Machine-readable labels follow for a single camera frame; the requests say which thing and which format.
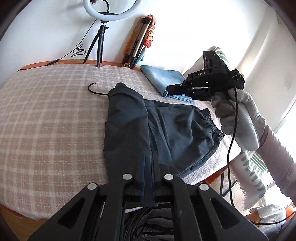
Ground black ring light cable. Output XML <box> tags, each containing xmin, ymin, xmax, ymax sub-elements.
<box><xmin>18</xmin><ymin>20</ymin><xmax>98</xmax><ymax>72</ymax></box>

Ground black cord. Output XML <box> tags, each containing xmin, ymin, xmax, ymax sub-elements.
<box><xmin>87</xmin><ymin>82</ymin><xmax>110</xmax><ymax>96</ymax></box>

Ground beige checked blanket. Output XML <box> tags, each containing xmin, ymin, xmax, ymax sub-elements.
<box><xmin>0</xmin><ymin>62</ymin><xmax>245</xmax><ymax>219</ymax></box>

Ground person's right forearm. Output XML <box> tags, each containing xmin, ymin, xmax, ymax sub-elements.
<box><xmin>257</xmin><ymin>124</ymin><xmax>296</xmax><ymax>209</ymax></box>

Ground folded silver tripod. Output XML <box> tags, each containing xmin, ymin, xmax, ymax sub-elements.
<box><xmin>124</xmin><ymin>14</ymin><xmax>158</xmax><ymax>66</ymax></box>
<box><xmin>122</xmin><ymin>17</ymin><xmax>153</xmax><ymax>69</ymax></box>

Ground person's right hand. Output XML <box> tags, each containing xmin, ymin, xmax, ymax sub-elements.
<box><xmin>211</xmin><ymin>89</ymin><xmax>266</xmax><ymax>151</ymax></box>

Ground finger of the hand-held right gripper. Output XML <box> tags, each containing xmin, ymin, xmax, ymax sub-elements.
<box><xmin>166</xmin><ymin>81</ymin><xmax>193</xmax><ymax>96</ymax></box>

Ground black pants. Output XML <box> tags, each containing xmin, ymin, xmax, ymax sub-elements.
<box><xmin>103</xmin><ymin>82</ymin><xmax>225</xmax><ymax>205</ymax></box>

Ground folded blue jeans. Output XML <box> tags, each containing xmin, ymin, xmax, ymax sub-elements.
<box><xmin>140</xmin><ymin>65</ymin><xmax>197</xmax><ymax>102</ymax></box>

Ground grey cloth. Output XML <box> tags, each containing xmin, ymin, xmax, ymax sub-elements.
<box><xmin>248</xmin><ymin>204</ymin><xmax>288</xmax><ymax>226</ymax></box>

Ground ring light on black tripod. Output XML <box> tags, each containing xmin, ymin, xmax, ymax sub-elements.
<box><xmin>83</xmin><ymin>0</ymin><xmax>130</xmax><ymax>68</ymax></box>

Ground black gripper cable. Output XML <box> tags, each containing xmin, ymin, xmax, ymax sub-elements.
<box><xmin>227</xmin><ymin>75</ymin><xmax>289</xmax><ymax>225</ymax></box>

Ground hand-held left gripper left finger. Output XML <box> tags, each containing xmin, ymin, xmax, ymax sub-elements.
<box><xmin>28</xmin><ymin>173</ymin><xmax>146</xmax><ymax>241</ymax></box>

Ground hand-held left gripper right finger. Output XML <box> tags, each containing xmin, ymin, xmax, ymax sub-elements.
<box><xmin>153</xmin><ymin>173</ymin><xmax>269</xmax><ymax>241</ymax></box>

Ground wooden table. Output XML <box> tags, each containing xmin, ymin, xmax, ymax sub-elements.
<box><xmin>0</xmin><ymin>59</ymin><xmax>234</xmax><ymax>219</ymax></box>

